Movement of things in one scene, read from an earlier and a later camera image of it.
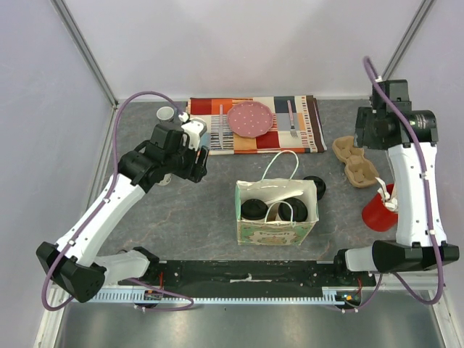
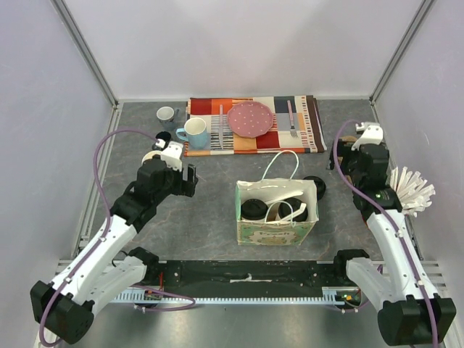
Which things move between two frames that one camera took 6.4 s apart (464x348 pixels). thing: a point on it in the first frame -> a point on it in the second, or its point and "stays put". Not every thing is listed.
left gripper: (196, 172) -> (186, 187)
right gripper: (365, 127) -> (348, 154)
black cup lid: (253, 209) stays put
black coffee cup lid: (299, 209) stays put
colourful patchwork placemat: (297, 125) stays put
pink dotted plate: (249, 119) stays put
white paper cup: (293, 209) -> (309, 197)
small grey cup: (165, 114) stays put
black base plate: (251, 275) stays put
